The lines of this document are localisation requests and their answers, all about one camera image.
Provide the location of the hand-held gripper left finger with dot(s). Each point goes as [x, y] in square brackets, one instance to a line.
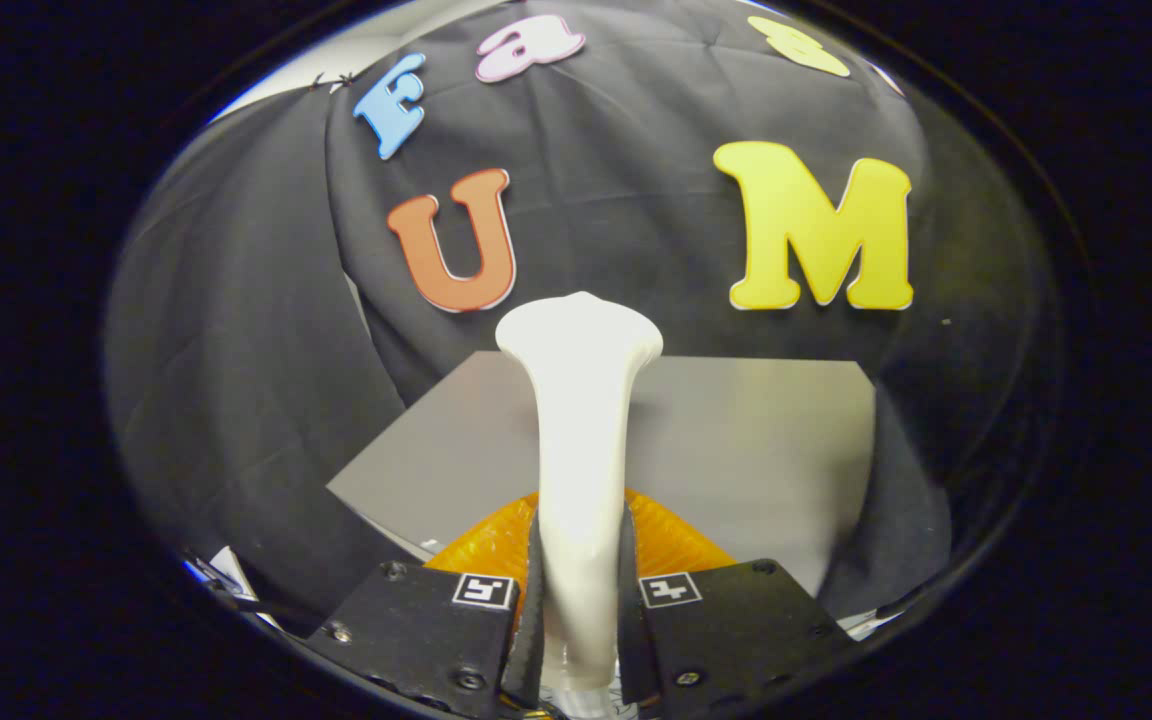
[416, 630]

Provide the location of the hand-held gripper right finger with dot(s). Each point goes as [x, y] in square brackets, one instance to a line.
[736, 630]

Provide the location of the white garment steamer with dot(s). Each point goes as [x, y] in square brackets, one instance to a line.
[581, 450]

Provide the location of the grey drawer cabinet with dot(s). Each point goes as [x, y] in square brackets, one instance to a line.
[756, 450]

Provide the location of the black backdrop cloth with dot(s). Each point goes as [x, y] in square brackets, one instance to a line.
[616, 150]

